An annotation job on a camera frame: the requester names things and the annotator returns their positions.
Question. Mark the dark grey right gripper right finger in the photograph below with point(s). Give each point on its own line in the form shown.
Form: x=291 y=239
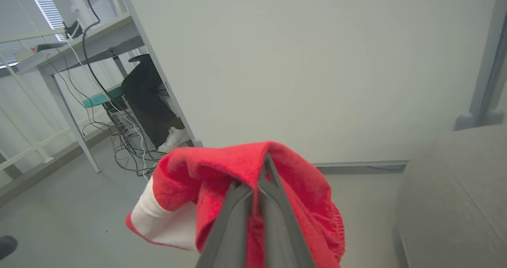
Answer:
x=279 y=224

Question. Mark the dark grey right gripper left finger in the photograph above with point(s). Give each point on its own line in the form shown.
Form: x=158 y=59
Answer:
x=229 y=228

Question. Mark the red and white cloth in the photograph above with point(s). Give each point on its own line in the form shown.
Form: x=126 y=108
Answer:
x=190 y=169

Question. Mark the beige cushioned seat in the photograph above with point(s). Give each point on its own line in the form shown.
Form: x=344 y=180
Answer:
x=455 y=200

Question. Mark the white sneaker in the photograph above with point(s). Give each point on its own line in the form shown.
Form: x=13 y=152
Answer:
x=174 y=139

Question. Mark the computer tower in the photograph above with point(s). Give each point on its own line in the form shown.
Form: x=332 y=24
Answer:
x=119 y=121

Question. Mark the person's black trousers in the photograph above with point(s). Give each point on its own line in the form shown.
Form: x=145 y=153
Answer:
x=146 y=97

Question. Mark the large white partition panel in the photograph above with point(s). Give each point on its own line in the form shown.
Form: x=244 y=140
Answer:
x=297 y=62

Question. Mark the black shoe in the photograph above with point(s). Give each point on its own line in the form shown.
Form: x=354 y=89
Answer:
x=7 y=247

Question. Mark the grey desk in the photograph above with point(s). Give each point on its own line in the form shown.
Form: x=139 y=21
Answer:
x=107 y=34

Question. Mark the window blinds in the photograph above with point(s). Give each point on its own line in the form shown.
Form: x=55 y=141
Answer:
x=43 y=2

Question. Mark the white rail frame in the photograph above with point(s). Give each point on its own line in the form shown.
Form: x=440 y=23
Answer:
x=35 y=145

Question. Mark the white partition panel grey post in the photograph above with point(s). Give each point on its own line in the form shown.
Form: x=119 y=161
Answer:
x=489 y=62

